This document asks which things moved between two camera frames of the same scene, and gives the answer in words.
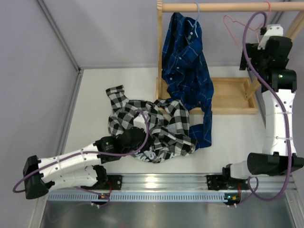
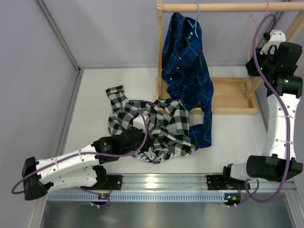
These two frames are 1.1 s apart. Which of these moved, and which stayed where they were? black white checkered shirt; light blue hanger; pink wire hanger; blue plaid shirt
Moved: pink wire hanger
Stayed: light blue hanger; black white checkered shirt; blue plaid shirt
